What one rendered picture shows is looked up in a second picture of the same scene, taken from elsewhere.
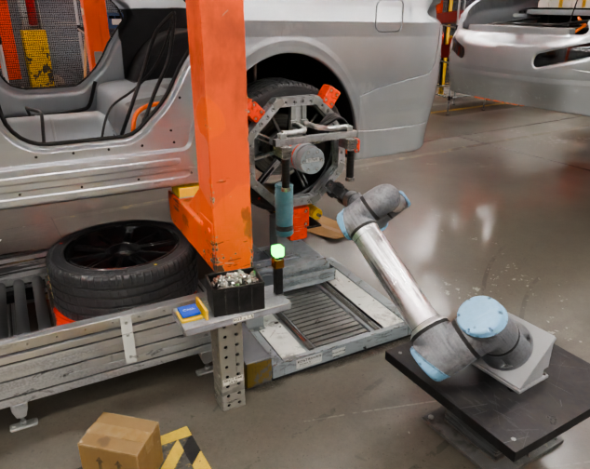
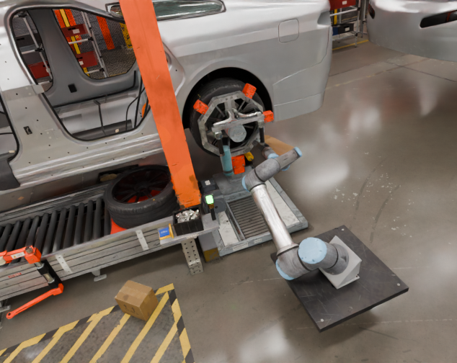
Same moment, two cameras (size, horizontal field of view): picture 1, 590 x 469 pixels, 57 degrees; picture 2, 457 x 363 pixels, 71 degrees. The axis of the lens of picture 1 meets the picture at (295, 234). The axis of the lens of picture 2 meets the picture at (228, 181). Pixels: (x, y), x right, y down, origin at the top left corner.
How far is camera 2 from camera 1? 79 cm
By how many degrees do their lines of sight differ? 19
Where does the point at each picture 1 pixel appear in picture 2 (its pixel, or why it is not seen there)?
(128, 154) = (135, 139)
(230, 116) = (172, 131)
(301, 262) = not seen: hidden behind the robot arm
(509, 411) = (326, 301)
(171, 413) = (166, 275)
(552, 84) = (432, 40)
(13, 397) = (91, 268)
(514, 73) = (406, 32)
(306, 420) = (232, 283)
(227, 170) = (176, 158)
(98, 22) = not seen: hidden behind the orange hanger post
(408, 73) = (306, 65)
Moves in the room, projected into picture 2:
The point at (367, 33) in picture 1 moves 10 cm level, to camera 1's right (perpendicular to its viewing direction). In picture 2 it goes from (273, 45) to (286, 44)
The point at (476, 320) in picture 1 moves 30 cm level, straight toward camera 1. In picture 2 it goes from (307, 253) to (285, 294)
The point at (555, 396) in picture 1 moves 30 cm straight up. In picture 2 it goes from (357, 292) to (363, 258)
